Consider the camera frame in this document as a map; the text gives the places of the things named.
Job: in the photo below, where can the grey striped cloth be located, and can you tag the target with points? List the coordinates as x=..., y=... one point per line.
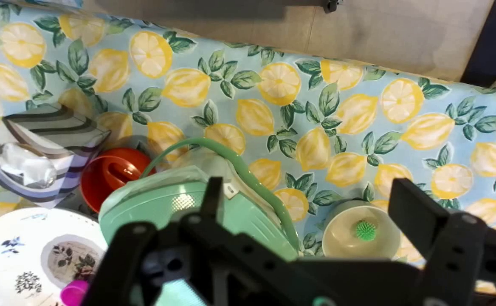
x=50, y=130

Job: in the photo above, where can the lemon print tablecloth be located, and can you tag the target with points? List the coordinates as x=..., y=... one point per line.
x=248, y=86

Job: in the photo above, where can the cream cup with green dot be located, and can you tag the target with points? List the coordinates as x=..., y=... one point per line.
x=344, y=239

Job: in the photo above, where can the white floral plate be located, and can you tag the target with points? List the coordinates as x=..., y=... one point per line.
x=11, y=266

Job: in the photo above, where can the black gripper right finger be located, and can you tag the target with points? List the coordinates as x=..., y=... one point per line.
x=423, y=222

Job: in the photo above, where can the pink plastic object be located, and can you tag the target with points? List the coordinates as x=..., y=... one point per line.
x=73, y=293

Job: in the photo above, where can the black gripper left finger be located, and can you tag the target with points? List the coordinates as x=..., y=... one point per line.
x=214, y=198

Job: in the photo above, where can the red bowl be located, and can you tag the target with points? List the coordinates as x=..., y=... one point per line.
x=109, y=176

